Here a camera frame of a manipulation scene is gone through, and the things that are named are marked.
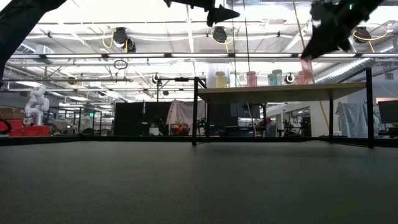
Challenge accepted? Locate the black aluminium rig frame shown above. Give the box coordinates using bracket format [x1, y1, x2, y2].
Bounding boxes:
[0, 134, 398, 147]

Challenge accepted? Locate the blue chair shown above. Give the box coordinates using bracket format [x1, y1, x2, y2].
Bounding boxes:
[266, 124, 279, 138]

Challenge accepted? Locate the white robot figure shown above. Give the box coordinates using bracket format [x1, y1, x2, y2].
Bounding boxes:
[24, 86, 50, 127]

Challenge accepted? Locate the black hose loop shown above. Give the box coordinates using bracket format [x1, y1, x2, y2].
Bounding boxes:
[0, 118, 12, 135]

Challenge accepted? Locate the patterned cloth cover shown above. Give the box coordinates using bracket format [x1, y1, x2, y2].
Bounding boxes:
[335, 101, 368, 139]

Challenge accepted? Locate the silver ventilation duct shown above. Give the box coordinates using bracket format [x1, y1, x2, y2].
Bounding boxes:
[14, 42, 55, 65]
[313, 37, 398, 85]

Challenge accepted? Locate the wooden shelf black metal frame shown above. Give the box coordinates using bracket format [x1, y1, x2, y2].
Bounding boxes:
[192, 67, 375, 149]

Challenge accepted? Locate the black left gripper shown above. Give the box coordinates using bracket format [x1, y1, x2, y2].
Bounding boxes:
[163, 0, 241, 27]

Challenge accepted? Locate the yellow hanging cable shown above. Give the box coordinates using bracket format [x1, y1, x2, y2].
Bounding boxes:
[292, 0, 330, 130]

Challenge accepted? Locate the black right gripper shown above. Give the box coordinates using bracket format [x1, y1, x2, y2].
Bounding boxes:
[300, 0, 385, 60]

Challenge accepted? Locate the orange flower plant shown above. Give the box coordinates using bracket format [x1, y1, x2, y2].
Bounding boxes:
[170, 119, 191, 136]

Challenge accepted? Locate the black monitor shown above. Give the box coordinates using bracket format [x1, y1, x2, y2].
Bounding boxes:
[377, 100, 398, 124]

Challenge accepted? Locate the black hanging cable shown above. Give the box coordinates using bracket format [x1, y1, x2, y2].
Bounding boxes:
[243, 0, 251, 73]

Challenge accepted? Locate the white cloth cover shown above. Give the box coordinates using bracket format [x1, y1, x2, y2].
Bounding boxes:
[166, 100, 206, 136]

